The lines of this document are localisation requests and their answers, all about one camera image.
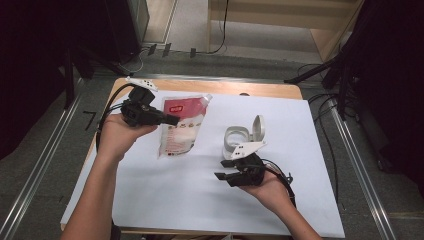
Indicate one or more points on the white lidded container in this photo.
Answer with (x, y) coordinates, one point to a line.
(258, 128)

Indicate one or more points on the white table sheet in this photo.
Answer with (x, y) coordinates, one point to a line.
(183, 200)

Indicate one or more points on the person's right hand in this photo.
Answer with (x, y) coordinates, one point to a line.
(273, 193)

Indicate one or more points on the light wooden cabinet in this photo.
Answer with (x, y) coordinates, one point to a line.
(266, 13)

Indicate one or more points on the aluminium floor rail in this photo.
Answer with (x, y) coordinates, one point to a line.
(360, 166)
(40, 166)

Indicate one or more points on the red and white spout pouch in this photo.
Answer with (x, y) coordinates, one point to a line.
(183, 136)

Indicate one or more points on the wooden table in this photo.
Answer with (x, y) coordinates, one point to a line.
(233, 88)

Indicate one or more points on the person's left hand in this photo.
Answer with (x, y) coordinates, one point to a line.
(116, 140)

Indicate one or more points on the glass fronted cabinet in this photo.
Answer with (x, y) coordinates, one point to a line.
(140, 16)

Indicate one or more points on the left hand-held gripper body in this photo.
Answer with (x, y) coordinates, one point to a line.
(140, 111)

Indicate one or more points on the black metal stand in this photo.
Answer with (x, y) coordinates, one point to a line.
(69, 86)
(310, 71)

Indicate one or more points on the black curtain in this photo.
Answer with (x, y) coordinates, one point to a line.
(33, 50)
(393, 66)

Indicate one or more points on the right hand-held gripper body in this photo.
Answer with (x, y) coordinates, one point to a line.
(250, 171)

